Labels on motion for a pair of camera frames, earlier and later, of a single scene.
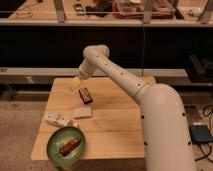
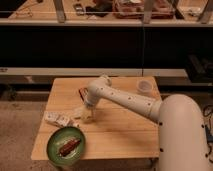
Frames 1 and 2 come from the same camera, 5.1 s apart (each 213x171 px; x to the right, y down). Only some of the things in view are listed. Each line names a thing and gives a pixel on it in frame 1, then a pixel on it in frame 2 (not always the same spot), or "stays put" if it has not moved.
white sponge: (82, 112) stays put
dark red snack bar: (85, 95) stays put
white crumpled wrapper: (62, 118) stays put
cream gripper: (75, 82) → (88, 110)
